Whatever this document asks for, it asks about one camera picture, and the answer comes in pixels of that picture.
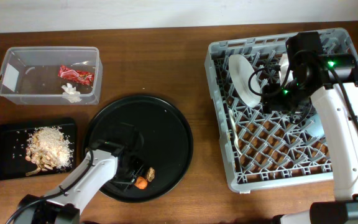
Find orange carrot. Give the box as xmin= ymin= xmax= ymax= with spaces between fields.
xmin=134 ymin=176 xmax=148 ymax=190

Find clear plastic bin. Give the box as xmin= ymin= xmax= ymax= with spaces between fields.
xmin=0 ymin=46 xmax=103 ymax=105

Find round black tray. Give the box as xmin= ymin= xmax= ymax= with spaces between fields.
xmin=83 ymin=95 xmax=193 ymax=203

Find grey dishwasher rack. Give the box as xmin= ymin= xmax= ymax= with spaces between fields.
xmin=204 ymin=28 xmax=358 ymax=193

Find rice and peanut shells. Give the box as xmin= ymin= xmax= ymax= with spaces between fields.
xmin=24 ymin=126 xmax=74 ymax=177

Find brown walnut piece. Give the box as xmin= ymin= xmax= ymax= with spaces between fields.
xmin=145 ymin=167 xmax=155 ymax=182

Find grey plate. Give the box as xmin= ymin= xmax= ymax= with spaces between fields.
xmin=228 ymin=54 xmax=261 ymax=108

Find red snack wrapper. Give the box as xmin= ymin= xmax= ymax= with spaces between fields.
xmin=58 ymin=65 xmax=94 ymax=85

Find white plastic fork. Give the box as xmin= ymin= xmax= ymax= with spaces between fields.
xmin=228 ymin=109 xmax=242 ymax=157

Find white tissue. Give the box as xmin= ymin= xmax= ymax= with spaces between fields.
xmin=61 ymin=83 xmax=81 ymax=103

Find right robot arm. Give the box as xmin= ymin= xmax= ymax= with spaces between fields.
xmin=260 ymin=32 xmax=358 ymax=223

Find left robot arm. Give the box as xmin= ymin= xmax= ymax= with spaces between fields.
xmin=7 ymin=140 xmax=145 ymax=223

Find small blue cup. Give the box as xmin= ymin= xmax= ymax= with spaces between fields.
xmin=305 ymin=114 xmax=324 ymax=139

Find black rectangular tray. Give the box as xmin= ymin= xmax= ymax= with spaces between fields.
xmin=0 ymin=118 xmax=77 ymax=181

